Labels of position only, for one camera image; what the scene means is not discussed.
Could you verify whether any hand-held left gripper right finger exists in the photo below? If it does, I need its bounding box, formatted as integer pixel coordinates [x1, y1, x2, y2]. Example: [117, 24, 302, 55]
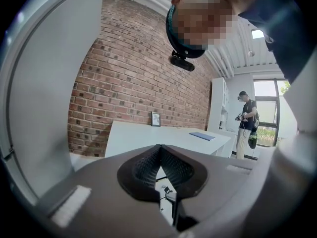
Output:
[160, 144, 258, 233]

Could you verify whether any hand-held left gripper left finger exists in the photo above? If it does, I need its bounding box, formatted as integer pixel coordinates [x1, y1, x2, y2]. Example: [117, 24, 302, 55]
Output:
[37, 144, 174, 238]

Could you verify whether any white desk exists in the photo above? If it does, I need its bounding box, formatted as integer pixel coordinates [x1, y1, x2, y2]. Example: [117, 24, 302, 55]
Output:
[105, 120, 232, 158]

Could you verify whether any white cabinet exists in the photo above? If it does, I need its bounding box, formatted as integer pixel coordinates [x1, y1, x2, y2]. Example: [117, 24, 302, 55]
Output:
[207, 77, 238, 133]

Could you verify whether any black framed window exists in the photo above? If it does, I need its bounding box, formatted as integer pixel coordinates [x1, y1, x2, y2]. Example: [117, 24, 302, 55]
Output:
[252, 79, 292, 148]

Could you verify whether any grey partition panel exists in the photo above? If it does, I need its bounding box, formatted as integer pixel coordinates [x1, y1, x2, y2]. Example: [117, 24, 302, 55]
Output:
[0, 0, 106, 208]

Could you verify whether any person's head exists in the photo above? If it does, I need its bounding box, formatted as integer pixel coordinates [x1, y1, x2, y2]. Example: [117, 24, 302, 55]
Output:
[170, 0, 238, 52]

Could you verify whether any person's dark shirt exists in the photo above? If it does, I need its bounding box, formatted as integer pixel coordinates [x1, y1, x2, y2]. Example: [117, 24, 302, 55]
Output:
[237, 0, 308, 84]

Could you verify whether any black head-mounted camera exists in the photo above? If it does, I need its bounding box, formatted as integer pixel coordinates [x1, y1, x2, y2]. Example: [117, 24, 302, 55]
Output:
[169, 51, 195, 72]

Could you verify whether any black head strap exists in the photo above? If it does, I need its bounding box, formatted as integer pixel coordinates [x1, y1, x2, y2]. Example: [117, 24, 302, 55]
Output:
[165, 3, 206, 59]

